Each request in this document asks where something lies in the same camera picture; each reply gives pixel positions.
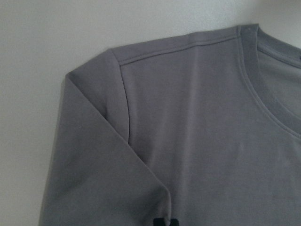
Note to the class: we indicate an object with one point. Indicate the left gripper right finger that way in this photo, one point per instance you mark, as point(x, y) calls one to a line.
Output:
point(174, 222)

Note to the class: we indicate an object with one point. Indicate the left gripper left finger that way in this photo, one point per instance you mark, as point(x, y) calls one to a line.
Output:
point(159, 222)

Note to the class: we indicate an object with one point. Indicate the dark brown t-shirt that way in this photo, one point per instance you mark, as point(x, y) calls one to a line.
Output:
point(204, 128)

